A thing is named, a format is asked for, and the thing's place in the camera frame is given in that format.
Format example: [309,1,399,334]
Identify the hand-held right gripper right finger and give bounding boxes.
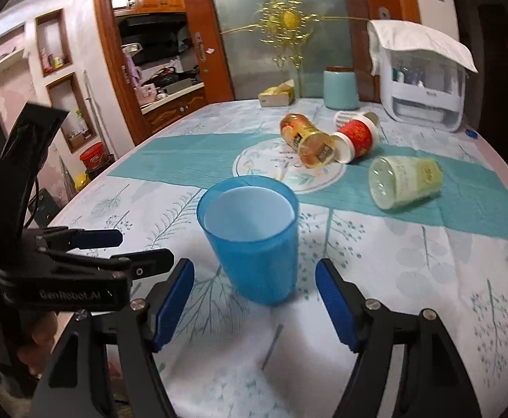
[315,258,483,418]

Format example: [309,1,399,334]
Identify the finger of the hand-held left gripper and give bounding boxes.
[36,227,124,250]
[47,247,175,280]

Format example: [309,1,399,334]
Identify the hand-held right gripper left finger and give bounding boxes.
[31,258,196,418]

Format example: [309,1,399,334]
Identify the blue plastic cup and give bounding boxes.
[196,175,300,305]

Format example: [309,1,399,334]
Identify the pale green yellow cup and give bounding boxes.
[368,155,444,210]

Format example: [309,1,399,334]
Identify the orange yellow printed cup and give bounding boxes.
[280,113,338,170]

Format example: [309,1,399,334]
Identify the red printed cup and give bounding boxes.
[332,118,379,164]

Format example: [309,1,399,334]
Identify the white cup with red print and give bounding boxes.
[333,110,381,133]

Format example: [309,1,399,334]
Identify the person's left hand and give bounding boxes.
[16,311,63,377]

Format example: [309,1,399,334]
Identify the black box on floor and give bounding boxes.
[27,187,60,224]

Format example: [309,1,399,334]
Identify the leaf printed tablecloth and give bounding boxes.
[49,96,508,418]

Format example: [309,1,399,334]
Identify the red bucket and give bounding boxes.
[79,141,106,170]

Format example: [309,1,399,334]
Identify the wooden kitchen counter cabinet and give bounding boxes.
[141,83,206,133]

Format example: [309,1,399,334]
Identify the yellow tissue box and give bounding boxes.
[258,80,297,107]

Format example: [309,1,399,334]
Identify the teal canister with brown lid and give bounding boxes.
[323,66,360,111]

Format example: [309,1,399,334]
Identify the frosted glass door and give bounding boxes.
[206,0,368,102]

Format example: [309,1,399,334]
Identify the white plastic storage box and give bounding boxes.
[380,39,466,133]

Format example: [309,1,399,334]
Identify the white cloth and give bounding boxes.
[367,20,479,77]

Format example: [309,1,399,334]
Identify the gold ornament on glass door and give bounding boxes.
[219,0,370,70]

